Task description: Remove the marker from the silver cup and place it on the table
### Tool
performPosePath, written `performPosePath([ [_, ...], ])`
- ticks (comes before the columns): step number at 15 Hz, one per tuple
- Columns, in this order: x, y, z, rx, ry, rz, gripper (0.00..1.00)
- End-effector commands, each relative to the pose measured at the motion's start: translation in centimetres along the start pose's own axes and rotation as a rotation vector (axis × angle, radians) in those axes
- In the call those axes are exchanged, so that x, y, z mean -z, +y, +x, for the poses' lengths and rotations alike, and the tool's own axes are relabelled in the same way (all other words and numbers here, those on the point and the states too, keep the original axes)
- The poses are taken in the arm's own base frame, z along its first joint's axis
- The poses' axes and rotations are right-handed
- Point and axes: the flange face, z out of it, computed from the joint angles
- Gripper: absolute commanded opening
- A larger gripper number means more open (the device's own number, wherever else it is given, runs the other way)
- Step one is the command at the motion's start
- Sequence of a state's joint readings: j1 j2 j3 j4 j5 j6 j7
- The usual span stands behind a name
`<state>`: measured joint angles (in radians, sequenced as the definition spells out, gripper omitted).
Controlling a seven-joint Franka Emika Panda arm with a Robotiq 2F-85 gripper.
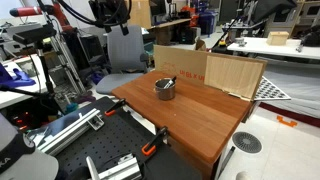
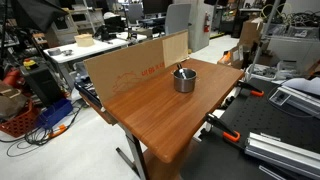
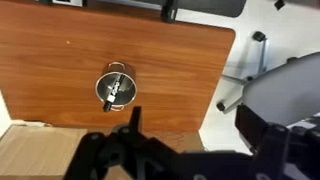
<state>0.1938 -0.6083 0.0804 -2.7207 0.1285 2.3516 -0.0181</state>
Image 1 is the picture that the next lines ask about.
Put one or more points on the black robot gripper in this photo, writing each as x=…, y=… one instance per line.
x=110, y=11

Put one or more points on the black white Expo marker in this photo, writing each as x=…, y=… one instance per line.
x=170, y=82

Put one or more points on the grey black robot base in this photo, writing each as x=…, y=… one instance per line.
x=20, y=156

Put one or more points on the red robot arm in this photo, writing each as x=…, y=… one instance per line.
x=26, y=11

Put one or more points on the silver metal cup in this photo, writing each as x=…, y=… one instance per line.
x=165, y=94

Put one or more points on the grey office chair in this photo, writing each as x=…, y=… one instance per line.
x=125, y=48

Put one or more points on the brown cardboard panel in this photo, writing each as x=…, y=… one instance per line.
x=176, y=61

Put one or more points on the black orange bar clamp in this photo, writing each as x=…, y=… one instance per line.
x=154, y=142
x=115, y=107

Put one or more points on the blue storage bin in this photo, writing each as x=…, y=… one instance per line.
x=207, y=21

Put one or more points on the black perforated breadboard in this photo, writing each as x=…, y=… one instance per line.
x=110, y=138

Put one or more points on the blue plastic object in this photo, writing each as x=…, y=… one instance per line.
x=15, y=78

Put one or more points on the small grey metal object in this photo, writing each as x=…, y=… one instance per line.
x=240, y=41

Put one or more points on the light wooden panel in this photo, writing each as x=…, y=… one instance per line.
x=233, y=75

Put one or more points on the white table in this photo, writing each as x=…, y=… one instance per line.
x=266, y=50

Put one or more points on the small wooden box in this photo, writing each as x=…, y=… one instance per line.
x=277, y=38

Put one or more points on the dotted calibration board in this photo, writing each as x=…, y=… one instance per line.
x=270, y=90

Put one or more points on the grey table leg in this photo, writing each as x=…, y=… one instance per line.
x=226, y=160

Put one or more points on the round grey floor drain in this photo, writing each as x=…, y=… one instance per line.
x=247, y=142

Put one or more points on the black bag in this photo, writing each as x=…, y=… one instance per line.
x=312, y=37

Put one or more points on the aluminium tripod frame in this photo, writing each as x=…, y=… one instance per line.
x=68, y=63

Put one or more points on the long aluminium extrusion rail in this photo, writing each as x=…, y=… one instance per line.
x=66, y=131

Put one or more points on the short aluminium extrusion bracket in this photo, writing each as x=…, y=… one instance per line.
x=116, y=169

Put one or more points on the orange floor bracket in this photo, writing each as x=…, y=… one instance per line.
x=286, y=122

